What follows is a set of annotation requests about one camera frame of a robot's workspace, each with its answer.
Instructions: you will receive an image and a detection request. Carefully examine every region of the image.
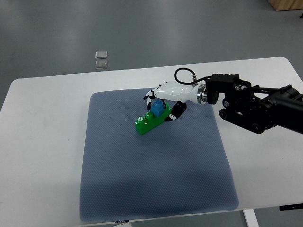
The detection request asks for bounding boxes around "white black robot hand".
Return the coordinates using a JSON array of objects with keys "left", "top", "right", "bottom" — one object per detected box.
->
[{"left": 144, "top": 81, "right": 207, "bottom": 122}]

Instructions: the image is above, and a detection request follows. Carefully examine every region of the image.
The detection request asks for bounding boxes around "black label under table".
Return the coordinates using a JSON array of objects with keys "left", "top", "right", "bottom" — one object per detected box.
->
[{"left": 115, "top": 220, "right": 129, "bottom": 224}]

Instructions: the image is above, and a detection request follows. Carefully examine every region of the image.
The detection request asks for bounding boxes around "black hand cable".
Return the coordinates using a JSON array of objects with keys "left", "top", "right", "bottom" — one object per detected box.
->
[{"left": 174, "top": 68, "right": 209, "bottom": 86}]

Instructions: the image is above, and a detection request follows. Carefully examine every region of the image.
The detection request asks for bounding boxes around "upper metal floor plate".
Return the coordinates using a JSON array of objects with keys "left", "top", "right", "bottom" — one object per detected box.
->
[{"left": 95, "top": 50, "right": 107, "bottom": 59}]

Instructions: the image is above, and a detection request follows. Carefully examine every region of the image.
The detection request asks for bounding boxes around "blue-grey textured mat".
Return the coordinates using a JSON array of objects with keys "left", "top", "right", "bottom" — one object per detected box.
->
[{"left": 80, "top": 89, "right": 239, "bottom": 222}]

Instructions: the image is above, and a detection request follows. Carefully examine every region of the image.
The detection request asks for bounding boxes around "green four-stud toy block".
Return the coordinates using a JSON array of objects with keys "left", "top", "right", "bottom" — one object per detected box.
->
[{"left": 135, "top": 102, "right": 171, "bottom": 135}]

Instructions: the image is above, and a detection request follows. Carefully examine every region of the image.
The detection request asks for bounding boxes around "wooden box corner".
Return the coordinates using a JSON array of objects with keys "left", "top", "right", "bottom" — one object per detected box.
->
[{"left": 268, "top": 0, "right": 303, "bottom": 11}]

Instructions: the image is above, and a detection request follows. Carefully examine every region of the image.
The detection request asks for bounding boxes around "white table leg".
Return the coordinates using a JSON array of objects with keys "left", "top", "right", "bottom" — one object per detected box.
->
[{"left": 243, "top": 209, "right": 259, "bottom": 227}]

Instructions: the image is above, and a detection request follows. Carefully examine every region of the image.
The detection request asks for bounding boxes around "blue toy block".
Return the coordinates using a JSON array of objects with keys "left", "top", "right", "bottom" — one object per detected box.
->
[{"left": 151, "top": 99, "right": 165, "bottom": 118}]

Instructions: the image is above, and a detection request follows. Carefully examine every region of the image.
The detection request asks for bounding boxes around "black table control panel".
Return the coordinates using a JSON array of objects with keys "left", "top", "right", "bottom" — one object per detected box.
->
[{"left": 279, "top": 203, "right": 303, "bottom": 211}]

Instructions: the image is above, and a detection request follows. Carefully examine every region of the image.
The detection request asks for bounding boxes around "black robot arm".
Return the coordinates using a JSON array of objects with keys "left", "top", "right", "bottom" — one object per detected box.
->
[{"left": 205, "top": 74, "right": 303, "bottom": 134}]

